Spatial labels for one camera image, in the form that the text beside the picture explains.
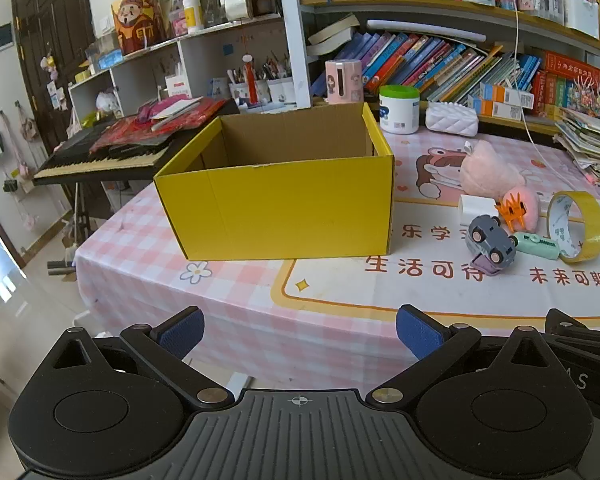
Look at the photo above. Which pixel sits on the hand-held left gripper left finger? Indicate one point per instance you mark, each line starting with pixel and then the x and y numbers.
pixel 182 334

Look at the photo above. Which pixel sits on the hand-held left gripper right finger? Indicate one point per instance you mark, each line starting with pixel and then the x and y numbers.
pixel 420 334

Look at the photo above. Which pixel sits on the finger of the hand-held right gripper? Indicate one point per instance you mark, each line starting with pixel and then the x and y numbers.
pixel 580 327

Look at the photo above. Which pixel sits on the mint green correction tape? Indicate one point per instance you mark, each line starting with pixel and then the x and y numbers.
pixel 537 249

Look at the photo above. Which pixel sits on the yellow tape roll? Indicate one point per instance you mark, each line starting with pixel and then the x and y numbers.
pixel 594 230

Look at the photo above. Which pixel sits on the grey toy car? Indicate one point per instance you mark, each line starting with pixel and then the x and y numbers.
pixel 495 245

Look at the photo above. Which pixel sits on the orange hair claw clip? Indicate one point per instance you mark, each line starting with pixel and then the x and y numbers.
pixel 511 210

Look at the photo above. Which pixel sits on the yellow cardboard box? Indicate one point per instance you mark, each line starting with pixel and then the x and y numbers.
pixel 280 210

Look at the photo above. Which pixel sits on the pink printed table mat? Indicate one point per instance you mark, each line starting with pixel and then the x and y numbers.
pixel 230 287

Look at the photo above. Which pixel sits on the small white box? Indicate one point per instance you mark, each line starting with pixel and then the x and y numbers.
pixel 472 210

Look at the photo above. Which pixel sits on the black keyboard stand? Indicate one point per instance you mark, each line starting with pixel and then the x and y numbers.
pixel 82 220

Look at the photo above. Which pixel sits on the pink plush toy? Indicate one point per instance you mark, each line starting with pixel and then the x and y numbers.
pixel 490 175

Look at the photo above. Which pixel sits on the stack of papers and booklets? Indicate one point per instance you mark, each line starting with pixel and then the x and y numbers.
pixel 590 140

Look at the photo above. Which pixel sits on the black electronic keyboard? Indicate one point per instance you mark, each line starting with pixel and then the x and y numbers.
pixel 80 161

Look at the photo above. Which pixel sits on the red glossy paper pile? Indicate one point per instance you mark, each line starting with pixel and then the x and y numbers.
pixel 130 138

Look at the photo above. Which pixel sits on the white quilted pouch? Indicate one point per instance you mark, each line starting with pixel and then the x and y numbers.
pixel 450 120

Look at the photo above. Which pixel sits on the white jar with green lid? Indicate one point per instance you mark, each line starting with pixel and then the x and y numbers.
pixel 399 112

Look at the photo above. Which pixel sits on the pink white booklet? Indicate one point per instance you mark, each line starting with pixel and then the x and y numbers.
pixel 172 110

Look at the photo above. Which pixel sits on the colourful spiky ornaments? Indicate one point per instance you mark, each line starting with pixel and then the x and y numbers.
pixel 590 100

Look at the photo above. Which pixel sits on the orange white carton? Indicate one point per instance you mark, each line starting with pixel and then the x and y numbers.
pixel 495 108
pixel 505 92

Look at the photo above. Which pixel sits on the white box with red label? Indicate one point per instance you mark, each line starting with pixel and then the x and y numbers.
pixel 176 86

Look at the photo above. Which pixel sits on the red boxed book set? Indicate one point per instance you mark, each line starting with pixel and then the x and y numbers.
pixel 575 67

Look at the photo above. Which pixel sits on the pens in white cups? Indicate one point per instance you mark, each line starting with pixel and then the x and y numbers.
pixel 260 85

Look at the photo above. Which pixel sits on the pink cylindrical appliance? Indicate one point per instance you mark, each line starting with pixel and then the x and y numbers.
pixel 344 82

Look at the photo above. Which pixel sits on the row of colourful leaning books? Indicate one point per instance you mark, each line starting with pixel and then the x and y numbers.
pixel 430 65

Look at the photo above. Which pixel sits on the light blue box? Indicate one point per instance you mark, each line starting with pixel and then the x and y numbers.
pixel 111 59

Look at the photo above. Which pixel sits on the dark wooden door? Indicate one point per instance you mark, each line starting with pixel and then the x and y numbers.
pixel 50 60

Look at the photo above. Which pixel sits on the white bar lamp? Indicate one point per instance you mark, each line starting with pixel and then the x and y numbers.
pixel 425 29

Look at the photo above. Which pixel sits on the stacked thick books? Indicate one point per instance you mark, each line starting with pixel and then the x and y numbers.
pixel 332 35

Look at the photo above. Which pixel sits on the white storage bin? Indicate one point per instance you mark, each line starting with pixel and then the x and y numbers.
pixel 580 15

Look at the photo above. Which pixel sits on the orange cartoon figure box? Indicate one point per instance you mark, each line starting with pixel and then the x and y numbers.
pixel 132 22

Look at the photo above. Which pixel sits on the white bookshelf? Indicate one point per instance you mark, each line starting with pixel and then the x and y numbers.
pixel 292 35

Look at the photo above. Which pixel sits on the white bottle with yellow label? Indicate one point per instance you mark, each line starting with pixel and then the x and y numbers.
pixel 193 15

